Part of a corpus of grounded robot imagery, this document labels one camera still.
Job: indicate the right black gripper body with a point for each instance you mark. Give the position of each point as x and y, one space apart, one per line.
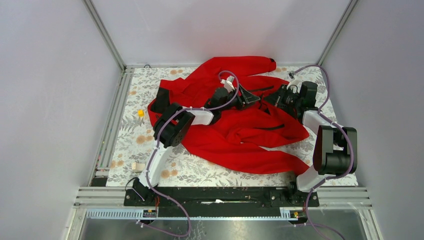
289 99

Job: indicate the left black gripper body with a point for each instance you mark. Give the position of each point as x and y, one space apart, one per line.
237 103

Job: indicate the red zip-up jacket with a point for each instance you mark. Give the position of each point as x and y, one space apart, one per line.
241 140

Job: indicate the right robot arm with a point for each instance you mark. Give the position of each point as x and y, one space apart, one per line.
335 150

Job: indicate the small yellow cube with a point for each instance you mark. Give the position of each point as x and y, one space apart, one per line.
141 113

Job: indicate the floral patterned table mat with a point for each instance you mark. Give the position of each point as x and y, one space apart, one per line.
135 140

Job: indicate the multicoloured block row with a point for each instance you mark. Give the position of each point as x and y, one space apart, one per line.
137 167

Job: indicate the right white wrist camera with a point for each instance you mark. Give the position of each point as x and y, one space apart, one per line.
294 82

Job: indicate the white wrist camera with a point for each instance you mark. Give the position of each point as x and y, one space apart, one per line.
294 82
228 83

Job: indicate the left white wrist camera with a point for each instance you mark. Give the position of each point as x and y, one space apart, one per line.
228 83

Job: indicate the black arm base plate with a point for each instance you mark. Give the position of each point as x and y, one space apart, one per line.
217 202

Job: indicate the aluminium frame rail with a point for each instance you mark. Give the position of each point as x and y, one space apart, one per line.
106 202

